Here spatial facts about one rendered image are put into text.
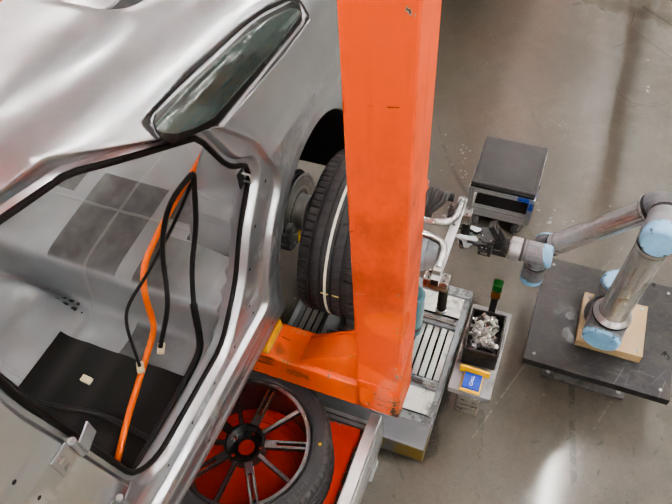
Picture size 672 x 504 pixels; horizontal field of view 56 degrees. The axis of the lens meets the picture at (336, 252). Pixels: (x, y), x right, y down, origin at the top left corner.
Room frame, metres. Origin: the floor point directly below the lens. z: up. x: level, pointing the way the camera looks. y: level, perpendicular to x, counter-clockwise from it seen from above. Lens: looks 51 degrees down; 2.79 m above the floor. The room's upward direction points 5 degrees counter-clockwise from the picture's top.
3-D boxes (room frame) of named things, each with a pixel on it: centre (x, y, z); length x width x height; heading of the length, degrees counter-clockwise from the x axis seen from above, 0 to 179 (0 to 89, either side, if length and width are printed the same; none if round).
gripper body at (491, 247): (1.59, -0.63, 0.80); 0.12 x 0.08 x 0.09; 65
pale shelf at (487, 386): (1.32, -0.57, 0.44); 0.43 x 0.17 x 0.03; 155
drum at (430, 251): (1.56, -0.30, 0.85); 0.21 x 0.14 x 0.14; 65
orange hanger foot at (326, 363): (1.26, 0.16, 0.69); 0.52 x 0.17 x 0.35; 65
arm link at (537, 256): (1.52, -0.78, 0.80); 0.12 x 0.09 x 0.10; 65
